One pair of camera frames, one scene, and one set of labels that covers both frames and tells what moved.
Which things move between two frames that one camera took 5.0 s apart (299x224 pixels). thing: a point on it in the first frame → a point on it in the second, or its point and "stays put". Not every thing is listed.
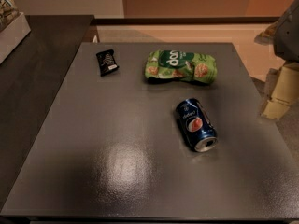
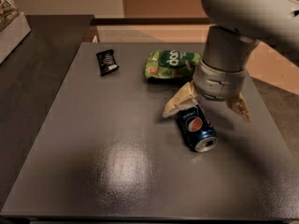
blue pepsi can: (196, 128) stays put
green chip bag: (181, 65) stays put
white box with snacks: (14, 26) stays put
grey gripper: (289, 35) → (219, 82)
